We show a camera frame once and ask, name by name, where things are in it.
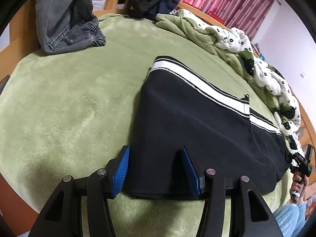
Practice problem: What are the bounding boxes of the black pants with white stripe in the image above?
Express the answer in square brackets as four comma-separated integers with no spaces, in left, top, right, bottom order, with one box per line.
[123,55,293,201]

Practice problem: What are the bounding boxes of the grey jeans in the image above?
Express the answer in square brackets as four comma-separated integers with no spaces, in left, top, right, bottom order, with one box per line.
[35,0,107,55]

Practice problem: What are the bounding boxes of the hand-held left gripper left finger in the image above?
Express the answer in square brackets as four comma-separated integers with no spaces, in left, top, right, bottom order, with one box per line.
[28,146,130,237]

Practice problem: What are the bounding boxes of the teal cloth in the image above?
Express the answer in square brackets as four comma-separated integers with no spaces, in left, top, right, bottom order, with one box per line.
[254,44,266,62]

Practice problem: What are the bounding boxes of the person's right hand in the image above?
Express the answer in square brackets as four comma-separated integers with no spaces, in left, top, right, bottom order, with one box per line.
[289,173,308,198]

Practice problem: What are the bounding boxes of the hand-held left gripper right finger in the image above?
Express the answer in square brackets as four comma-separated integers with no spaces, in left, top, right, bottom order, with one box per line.
[175,146,284,237]

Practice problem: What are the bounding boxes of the white floral duvet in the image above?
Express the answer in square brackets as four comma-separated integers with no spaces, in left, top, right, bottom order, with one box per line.
[155,8,302,156]

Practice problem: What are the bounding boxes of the navy blue garment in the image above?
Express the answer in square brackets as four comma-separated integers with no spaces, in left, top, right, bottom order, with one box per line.
[148,0,180,15]

